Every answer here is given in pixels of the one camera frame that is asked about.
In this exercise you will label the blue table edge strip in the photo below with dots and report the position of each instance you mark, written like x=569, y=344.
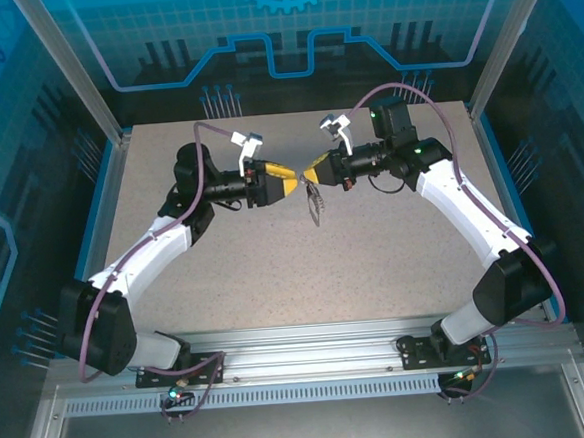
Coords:
x=93, y=228
x=517, y=198

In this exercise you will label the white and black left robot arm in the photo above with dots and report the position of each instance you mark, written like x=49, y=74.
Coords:
x=159, y=253

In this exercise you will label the aluminium frame post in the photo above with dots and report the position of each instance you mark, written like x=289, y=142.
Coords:
x=76, y=73
x=509, y=43

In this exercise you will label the small connector with green light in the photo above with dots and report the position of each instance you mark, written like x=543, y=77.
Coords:
x=465, y=373
x=176, y=393

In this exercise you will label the grey metal panel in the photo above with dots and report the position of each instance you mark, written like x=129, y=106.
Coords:
x=312, y=433

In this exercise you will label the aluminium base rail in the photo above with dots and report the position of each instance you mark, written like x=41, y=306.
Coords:
x=307, y=358

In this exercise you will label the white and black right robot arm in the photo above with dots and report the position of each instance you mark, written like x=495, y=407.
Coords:
x=467, y=212

